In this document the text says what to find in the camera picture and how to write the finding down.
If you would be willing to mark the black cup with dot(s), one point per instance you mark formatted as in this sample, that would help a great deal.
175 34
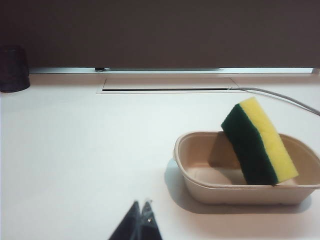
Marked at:
13 70

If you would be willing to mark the black divider clamp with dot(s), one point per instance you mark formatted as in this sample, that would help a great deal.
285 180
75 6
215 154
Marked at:
99 69

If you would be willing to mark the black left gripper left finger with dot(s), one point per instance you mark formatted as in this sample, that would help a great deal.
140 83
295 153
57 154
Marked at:
130 225

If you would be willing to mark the brown fabric desk divider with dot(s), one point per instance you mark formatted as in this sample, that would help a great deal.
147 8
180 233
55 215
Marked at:
160 32

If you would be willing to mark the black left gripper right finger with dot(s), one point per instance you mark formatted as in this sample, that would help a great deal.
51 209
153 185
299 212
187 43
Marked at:
148 225

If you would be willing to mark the yellow and green cleaning sponge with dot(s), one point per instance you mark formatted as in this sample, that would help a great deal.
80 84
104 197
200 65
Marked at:
250 150

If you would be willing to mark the beige paper lunch box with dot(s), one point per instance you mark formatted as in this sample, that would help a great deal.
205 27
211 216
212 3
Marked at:
225 195

